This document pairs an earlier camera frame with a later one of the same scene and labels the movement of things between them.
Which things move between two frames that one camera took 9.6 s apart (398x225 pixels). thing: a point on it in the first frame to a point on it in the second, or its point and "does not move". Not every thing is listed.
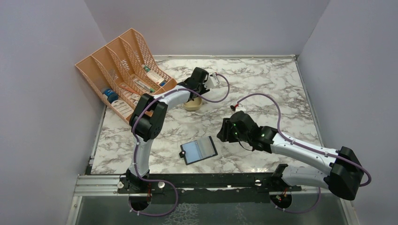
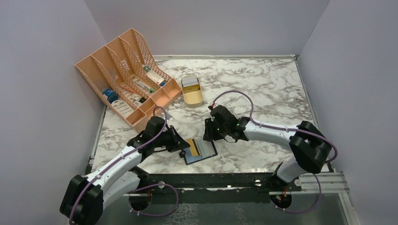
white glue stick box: x=155 y=77 does not move
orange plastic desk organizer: x=124 y=72 does not move
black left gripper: x=203 y=88 to x=178 y=143
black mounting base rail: x=205 y=188 does not move
